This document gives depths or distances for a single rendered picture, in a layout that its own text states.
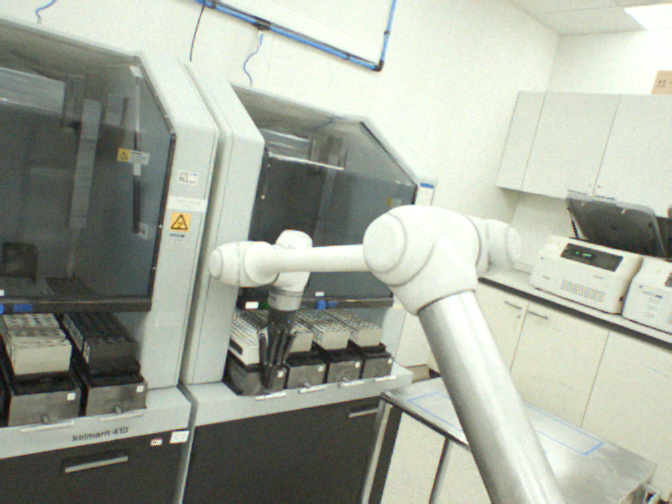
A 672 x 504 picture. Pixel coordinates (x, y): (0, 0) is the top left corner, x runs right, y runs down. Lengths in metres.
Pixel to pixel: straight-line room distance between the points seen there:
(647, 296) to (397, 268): 2.58
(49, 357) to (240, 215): 0.57
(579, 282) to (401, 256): 2.68
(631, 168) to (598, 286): 0.78
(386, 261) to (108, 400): 0.80
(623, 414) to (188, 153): 2.76
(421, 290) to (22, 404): 0.89
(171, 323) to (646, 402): 2.60
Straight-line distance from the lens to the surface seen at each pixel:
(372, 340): 1.88
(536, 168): 3.99
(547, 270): 3.54
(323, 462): 1.88
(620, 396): 3.40
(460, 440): 1.41
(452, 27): 3.61
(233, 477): 1.68
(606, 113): 3.85
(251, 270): 1.26
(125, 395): 1.39
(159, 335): 1.46
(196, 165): 1.37
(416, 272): 0.83
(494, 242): 0.97
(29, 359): 1.37
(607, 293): 3.37
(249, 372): 1.52
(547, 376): 3.57
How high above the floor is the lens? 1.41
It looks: 9 degrees down
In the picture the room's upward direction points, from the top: 12 degrees clockwise
